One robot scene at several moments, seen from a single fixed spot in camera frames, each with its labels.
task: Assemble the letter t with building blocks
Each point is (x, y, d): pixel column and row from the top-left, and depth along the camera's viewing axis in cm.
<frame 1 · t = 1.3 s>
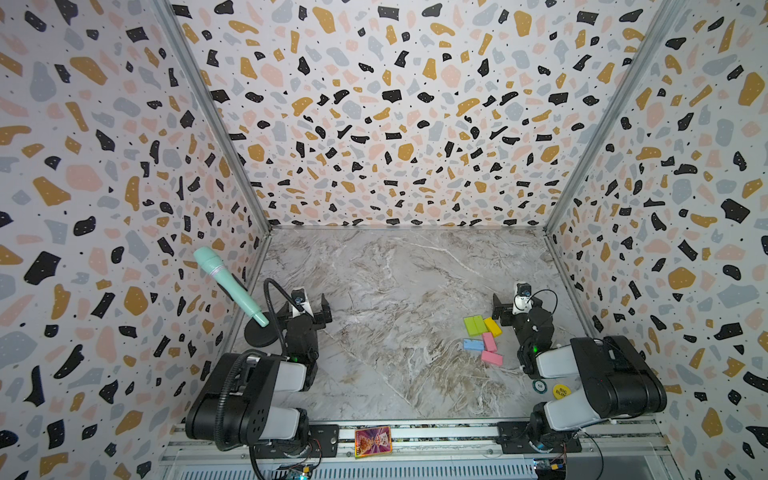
left hand: (311, 298, 88), fingers open
right hand: (519, 294, 91), fingers open
mint green toy microphone: (211, 261, 70), point 33 cm above the table
lime green block: (471, 326, 97), on the table
lime green block 2: (480, 325, 97), on the table
yellow block: (493, 327, 95), point 2 cm above the table
blue block: (473, 344, 92), on the table
pink block upper: (489, 342, 92), point 2 cm above the table
pink block lower: (492, 357, 90), on the table

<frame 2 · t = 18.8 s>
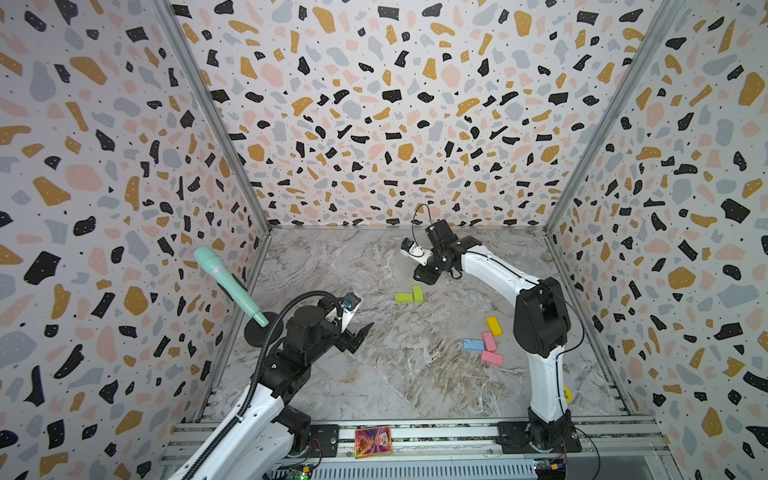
left hand: (361, 309, 76), fingers open
right hand: (424, 271, 96), fingers open
lime green block: (403, 297, 102), on the table
lime green block 2: (417, 294, 103), point 2 cm above the table
the other named things where they were.

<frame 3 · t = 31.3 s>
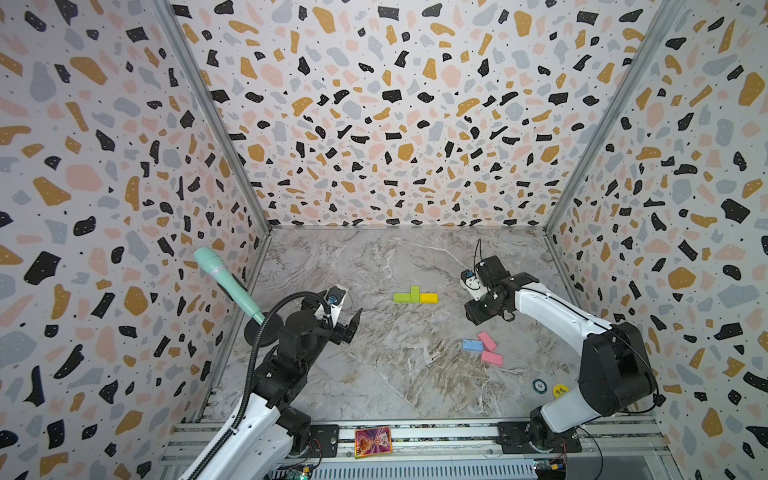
left hand: (346, 299, 75), fingers open
right hand: (480, 311, 90), fingers open
yellow block: (429, 298, 103), on the table
the other named things where they were.

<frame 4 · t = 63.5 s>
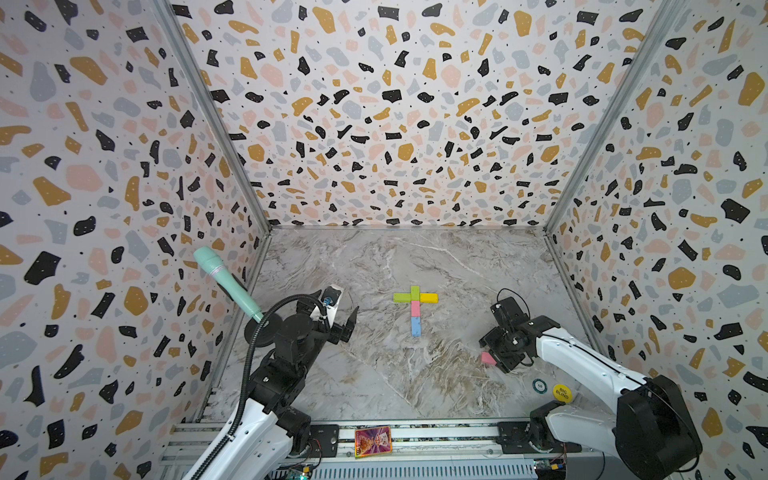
left hand: (342, 298, 74), fingers open
right hand: (488, 350, 86), fingers open
blue block: (416, 326, 96), on the table
pink block upper: (415, 308, 100), on the table
the other named things where they were.

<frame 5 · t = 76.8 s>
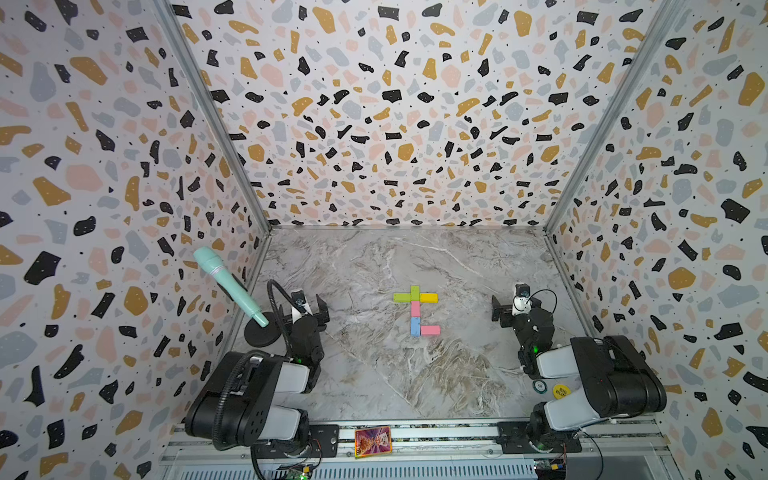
left hand: (305, 301, 87), fingers open
right hand: (517, 295, 91), fingers open
pink block lower: (430, 330, 94), on the table
the other named things where they were.

